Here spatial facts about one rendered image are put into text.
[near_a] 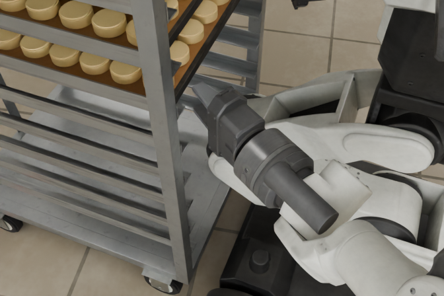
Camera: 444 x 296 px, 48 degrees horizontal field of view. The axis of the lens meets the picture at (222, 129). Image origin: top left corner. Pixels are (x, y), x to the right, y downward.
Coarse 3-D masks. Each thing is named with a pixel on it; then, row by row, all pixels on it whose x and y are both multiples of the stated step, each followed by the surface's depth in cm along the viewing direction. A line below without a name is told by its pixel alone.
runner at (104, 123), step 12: (0, 84) 92; (0, 96) 90; (12, 96) 88; (24, 96) 87; (36, 96) 90; (36, 108) 88; (48, 108) 86; (60, 108) 85; (72, 108) 88; (72, 120) 86; (84, 120) 85; (96, 120) 83; (108, 120) 86; (108, 132) 85; (120, 132) 83; (132, 132) 82; (144, 132) 81; (180, 144) 79
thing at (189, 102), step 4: (184, 96) 138; (188, 96) 137; (192, 96) 136; (196, 96) 136; (180, 100) 139; (184, 100) 139; (188, 100) 138; (192, 100) 137; (196, 100) 137; (180, 104) 138; (184, 104) 138; (188, 104) 138; (192, 104) 138; (196, 104) 138; (188, 108) 137; (192, 108) 137
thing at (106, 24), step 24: (0, 0) 75; (24, 0) 76; (48, 0) 75; (72, 0) 78; (168, 0) 75; (48, 24) 74; (72, 24) 73; (96, 24) 71; (120, 24) 72; (168, 24) 74
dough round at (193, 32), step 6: (186, 24) 85; (192, 24) 85; (198, 24) 85; (186, 30) 84; (192, 30) 84; (198, 30) 84; (180, 36) 84; (186, 36) 84; (192, 36) 84; (198, 36) 84; (186, 42) 84; (192, 42) 85
